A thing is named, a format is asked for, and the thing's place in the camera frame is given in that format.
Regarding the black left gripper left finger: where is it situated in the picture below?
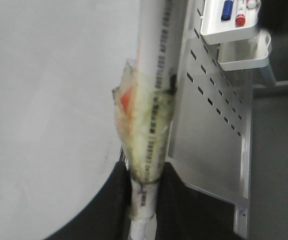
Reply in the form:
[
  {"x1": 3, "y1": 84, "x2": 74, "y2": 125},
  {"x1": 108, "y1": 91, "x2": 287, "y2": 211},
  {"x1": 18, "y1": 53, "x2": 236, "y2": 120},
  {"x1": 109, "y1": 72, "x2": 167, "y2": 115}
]
[{"x1": 46, "y1": 161, "x2": 131, "y2": 240}]

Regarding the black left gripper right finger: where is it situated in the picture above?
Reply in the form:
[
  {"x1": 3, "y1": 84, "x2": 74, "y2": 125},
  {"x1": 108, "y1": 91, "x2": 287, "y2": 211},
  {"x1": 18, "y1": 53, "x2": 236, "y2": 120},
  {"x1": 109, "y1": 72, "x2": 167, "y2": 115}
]
[{"x1": 155, "y1": 162, "x2": 241, "y2": 240}]

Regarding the white taped black whiteboard marker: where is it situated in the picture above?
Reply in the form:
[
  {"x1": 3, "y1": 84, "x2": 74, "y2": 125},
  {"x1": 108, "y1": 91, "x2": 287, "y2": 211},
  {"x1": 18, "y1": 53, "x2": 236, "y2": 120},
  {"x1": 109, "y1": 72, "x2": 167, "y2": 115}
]
[{"x1": 113, "y1": 0, "x2": 187, "y2": 240}]

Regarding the red capped whiteboard marker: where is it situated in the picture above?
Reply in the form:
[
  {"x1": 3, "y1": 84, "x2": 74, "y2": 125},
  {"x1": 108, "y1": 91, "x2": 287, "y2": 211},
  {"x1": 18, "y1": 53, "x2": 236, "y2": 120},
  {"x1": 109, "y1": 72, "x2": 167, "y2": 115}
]
[{"x1": 235, "y1": 0, "x2": 246, "y2": 27}]

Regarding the blue capped whiteboard marker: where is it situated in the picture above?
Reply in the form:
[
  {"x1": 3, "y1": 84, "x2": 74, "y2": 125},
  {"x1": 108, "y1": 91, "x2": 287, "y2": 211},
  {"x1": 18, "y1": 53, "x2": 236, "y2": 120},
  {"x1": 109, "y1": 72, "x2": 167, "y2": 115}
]
[{"x1": 221, "y1": 0, "x2": 234, "y2": 21}]

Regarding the grey perforated stand panel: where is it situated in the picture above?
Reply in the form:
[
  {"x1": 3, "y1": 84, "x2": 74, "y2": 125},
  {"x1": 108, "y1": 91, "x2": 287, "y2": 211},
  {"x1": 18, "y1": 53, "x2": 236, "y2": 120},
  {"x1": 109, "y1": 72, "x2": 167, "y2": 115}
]
[{"x1": 165, "y1": 0, "x2": 277, "y2": 238}]

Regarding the white lower plastic tray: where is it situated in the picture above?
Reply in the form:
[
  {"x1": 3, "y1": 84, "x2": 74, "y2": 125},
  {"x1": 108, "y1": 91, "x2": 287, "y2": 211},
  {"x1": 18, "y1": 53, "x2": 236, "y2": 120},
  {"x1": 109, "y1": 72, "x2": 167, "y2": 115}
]
[{"x1": 217, "y1": 29, "x2": 272, "y2": 71}]

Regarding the white plastic tray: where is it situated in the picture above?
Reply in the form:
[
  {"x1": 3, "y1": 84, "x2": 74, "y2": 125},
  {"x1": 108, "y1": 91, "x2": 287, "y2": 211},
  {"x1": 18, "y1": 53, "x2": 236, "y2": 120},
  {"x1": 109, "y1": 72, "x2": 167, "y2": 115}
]
[
  {"x1": 217, "y1": 29, "x2": 272, "y2": 71},
  {"x1": 200, "y1": 0, "x2": 261, "y2": 45}
]

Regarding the white upper plastic tray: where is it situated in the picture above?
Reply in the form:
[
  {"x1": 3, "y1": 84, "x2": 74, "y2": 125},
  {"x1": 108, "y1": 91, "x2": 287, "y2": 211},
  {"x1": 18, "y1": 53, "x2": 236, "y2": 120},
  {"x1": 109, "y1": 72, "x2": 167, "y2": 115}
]
[{"x1": 200, "y1": 0, "x2": 261, "y2": 45}]

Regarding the white whiteboard with aluminium frame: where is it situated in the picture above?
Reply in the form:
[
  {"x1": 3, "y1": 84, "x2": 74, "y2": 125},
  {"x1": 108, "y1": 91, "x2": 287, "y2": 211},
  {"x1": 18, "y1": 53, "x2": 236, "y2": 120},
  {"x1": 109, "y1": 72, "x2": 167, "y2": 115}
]
[{"x1": 0, "y1": 0, "x2": 142, "y2": 240}]

